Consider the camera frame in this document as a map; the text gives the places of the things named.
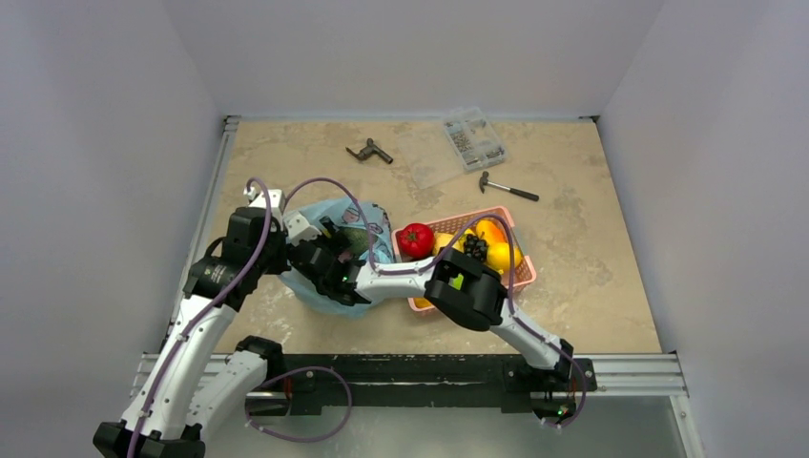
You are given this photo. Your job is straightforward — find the light blue plastic bag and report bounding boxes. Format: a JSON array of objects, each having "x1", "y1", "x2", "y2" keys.
[{"x1": 280, "y1": 198, "x2": 394, "y2": 318}]

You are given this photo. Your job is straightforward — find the red apple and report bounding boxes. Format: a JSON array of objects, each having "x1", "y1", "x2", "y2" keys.
[{"x1": 396, "y1": 222, "x2": 434, "y2": 260}]

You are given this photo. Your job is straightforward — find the yellow lemon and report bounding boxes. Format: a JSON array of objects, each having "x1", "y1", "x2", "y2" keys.
[{"x1": 486, "y1": 241, "x2": 524, "y2": 274}]

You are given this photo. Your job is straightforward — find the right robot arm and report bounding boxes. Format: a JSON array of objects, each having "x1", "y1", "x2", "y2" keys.
[{"x1": 287, "y1": 240, "x2": 573, "y2": 388}]

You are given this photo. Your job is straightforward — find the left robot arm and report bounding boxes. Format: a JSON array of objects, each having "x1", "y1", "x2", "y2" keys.
[{"x1": 93, "y1": 204, "x2": 288, "y2": 457}]

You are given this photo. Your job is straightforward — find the green avocado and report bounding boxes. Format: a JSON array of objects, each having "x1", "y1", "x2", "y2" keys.
[{"x1": 338, "y1": 227, "x2": 373, "y2": 259}]

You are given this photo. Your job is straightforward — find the pink plastic basket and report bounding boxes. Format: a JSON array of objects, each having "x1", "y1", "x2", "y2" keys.
[{"x1": 391, "y1": 206, "x2": 537, "y2": 315}]

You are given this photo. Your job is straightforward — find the black metal pipe fitting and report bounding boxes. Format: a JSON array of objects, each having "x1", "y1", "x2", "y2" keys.
[{"x1": 345, "y1": 137, "x2": 394, "y2": 165}]

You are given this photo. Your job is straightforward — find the black grape bunch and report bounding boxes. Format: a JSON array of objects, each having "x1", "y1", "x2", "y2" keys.
[{"x1": 463, "y1": 234, "x2": 488, "y2": 262}]

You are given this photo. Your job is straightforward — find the orange yellow mango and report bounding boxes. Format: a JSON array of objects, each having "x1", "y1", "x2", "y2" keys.
[{"x1": 474, "y1": 219, "x2": 507, "y2": 246}]

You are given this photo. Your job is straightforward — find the small black hammer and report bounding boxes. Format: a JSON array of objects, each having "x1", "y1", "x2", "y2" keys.
[{"x1": 478, "y1": 171, "x2": 540, "y2": 202}]

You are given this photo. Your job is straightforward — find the clear plastic screw box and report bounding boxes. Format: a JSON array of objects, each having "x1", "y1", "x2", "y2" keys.
[{"x1": 399, "y1": 107, "x2": 508, "y2": 189}]

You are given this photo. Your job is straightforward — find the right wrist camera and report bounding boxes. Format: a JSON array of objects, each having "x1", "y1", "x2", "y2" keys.
[{"x1": 283, "y1": 211, "x2": 322, "y2": 246}]

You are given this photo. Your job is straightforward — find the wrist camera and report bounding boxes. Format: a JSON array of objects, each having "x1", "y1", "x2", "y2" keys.
[
  {"x1": 244, "y1": 188, "x2": 287, "y2": 220},
  {"x1": 283, "y1": 211, "x2": 322, "y2": 246}
]

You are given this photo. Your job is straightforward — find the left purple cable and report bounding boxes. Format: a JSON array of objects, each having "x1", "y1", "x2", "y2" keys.
[{"x1": 126, "y1": 177, "x2": 273, "y2": 458}]

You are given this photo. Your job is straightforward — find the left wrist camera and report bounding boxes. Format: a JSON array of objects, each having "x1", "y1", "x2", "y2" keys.
[{"x1": 244, "y1": 188, "x2": 287, "y2": 220}]

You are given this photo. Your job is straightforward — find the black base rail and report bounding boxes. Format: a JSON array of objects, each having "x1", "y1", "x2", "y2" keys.
[{"x1": 248, "y1": 354, "x2": 598, "y2": 421}]

